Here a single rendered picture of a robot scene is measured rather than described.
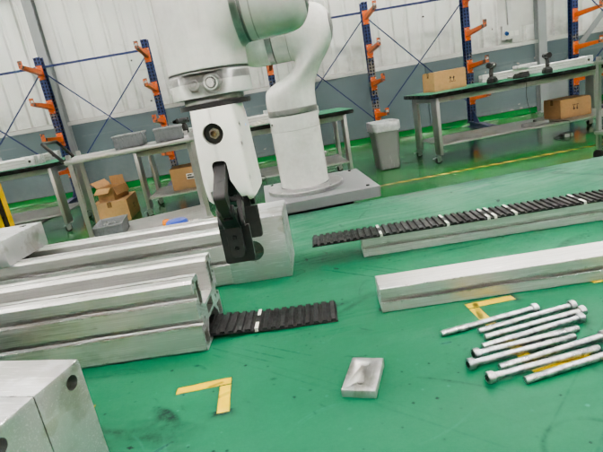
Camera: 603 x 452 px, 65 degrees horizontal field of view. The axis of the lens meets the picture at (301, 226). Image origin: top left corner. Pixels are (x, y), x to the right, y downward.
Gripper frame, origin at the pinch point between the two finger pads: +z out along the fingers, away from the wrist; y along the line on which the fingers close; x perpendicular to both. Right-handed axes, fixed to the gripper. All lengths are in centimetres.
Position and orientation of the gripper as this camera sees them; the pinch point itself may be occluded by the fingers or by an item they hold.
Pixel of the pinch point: (244, 239)
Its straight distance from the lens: 55.1
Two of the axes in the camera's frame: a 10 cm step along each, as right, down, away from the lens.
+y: 0.1, -2.8, 9.6
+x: -9.9, 1.6, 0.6
